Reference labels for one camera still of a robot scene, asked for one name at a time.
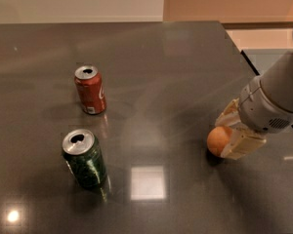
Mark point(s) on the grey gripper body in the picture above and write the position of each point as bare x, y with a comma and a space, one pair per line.
261, 110

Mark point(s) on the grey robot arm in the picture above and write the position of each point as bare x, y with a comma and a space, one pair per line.
277, 83

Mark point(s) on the green soda can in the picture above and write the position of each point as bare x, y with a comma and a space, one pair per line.
82, 152

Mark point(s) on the red soda can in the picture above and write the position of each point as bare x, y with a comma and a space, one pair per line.
89, 84

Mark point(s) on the orange fruit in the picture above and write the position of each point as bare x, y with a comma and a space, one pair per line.
217, 139

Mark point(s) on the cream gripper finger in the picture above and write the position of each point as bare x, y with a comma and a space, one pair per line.
242, 142
230, 115

